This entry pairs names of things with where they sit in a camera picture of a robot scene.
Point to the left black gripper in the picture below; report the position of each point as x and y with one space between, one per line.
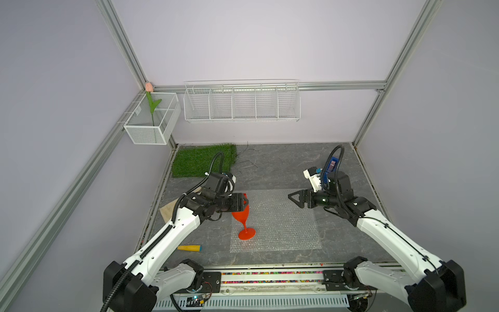
237 204

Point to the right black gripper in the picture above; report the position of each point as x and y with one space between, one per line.
307 193

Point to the red plastic wine glass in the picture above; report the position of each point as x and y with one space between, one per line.
242 216

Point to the clear bubble wrap sheet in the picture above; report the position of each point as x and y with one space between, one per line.
279 223

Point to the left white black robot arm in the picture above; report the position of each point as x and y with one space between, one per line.
156 249

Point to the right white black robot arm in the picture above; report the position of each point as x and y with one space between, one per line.
366 217

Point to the blue tape dispenser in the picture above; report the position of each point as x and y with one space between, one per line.
330 166

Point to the green artificial grass mat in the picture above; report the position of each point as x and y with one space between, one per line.
195 161

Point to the blue yellow garden rake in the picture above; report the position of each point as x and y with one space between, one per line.
190 248

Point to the small white mesh basket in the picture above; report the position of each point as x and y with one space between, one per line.
139 124

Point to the pink artificial tulip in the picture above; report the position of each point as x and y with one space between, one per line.
153 104

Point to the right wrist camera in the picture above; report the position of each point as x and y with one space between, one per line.
313 174

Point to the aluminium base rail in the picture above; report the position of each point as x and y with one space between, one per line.
265 284

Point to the long white wire basket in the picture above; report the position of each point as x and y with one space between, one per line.
253 100

